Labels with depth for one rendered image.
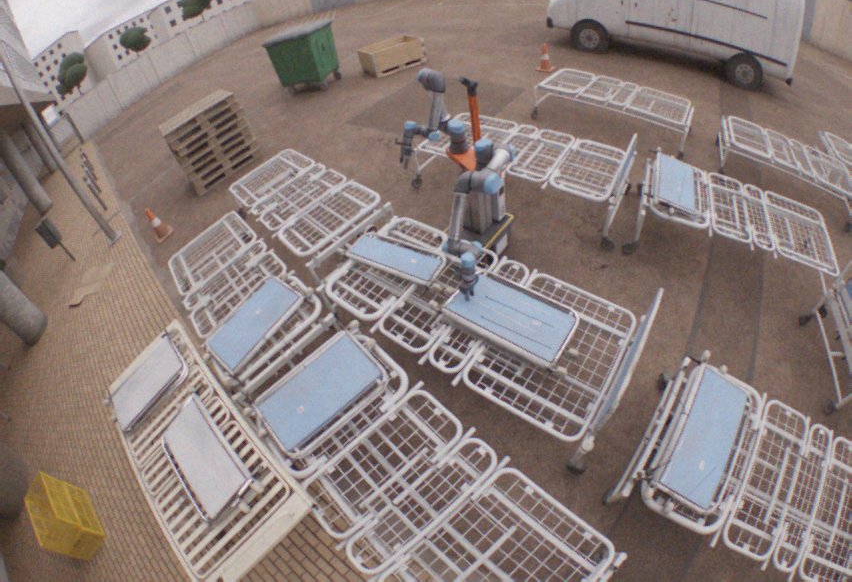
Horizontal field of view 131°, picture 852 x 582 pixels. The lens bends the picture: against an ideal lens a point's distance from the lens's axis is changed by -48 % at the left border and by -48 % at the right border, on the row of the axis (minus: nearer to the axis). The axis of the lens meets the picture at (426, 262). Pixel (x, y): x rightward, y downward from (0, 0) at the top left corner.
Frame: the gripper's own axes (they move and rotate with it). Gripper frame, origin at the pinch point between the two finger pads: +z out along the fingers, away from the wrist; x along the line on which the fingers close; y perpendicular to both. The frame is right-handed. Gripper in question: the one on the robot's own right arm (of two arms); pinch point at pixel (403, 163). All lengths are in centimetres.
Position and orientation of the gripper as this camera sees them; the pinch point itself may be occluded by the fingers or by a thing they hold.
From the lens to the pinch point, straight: 275.3
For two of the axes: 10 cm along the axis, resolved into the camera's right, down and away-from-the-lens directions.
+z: -1.9, 8.2, 5.4
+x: -2.8, -5.8, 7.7
